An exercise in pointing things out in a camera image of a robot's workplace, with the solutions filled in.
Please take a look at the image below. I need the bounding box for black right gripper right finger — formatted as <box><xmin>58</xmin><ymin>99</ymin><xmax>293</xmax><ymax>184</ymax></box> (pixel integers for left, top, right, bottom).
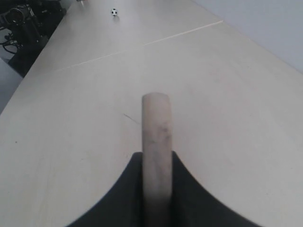
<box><xmin>171</xmin><ymin>151</ymin><xmax>258</xmax><ymax>227</ymax></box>

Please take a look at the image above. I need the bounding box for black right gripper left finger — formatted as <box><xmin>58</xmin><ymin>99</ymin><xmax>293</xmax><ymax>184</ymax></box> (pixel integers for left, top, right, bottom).
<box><xmin>69</xmin><ymin>152</ymin><xmax>144</xmax><ymax>227</ymax></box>

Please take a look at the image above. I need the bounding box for small black white soccer ball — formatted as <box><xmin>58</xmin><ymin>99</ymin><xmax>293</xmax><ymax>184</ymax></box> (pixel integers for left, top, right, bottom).
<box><xmin>110</xmin><ymin>8</ymin><xmax>118</xmax><ymax>17</ymax></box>

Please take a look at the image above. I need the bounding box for black equipment beside table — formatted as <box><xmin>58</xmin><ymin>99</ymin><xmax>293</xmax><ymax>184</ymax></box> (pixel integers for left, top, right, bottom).
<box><xmin>0</xmin><ymin>0</ymin><xmax>67</xmax><ymax>77</ymax></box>

